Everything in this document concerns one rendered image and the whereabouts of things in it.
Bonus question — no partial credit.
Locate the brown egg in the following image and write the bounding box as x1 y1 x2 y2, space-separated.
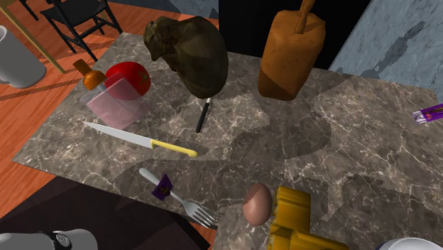
241 183 274 227

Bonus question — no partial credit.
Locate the black pen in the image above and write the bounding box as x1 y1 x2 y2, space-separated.
195 97 212 134

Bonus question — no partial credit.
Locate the white round dish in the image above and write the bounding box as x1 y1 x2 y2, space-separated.
376 237 443 250

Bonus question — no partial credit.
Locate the yellow ridged block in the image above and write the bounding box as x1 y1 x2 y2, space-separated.
266 185 351 250

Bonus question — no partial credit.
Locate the small purple packet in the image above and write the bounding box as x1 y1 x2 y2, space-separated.
151 173 174 202

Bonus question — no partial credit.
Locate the black chair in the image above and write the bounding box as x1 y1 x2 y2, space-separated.
18 0 40 22
39 0 124 63

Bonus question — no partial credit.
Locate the orange brown bottle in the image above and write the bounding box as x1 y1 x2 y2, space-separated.
257 0 327 102

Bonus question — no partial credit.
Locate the purple wrapped bar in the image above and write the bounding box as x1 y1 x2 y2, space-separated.
410 103 443 125

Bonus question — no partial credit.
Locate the fork with white handle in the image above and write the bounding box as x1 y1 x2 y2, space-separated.
138 167 223 229

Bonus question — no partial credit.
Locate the red tomato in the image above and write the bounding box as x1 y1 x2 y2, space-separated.
104 61 152 102

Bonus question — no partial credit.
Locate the knife with yellow handle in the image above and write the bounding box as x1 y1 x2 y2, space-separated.
82 120 199 158

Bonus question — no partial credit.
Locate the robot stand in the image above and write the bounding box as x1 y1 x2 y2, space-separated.
0 175 212 250

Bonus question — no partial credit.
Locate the dark olive lumpy figure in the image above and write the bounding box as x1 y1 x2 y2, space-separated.
143 15 229 100

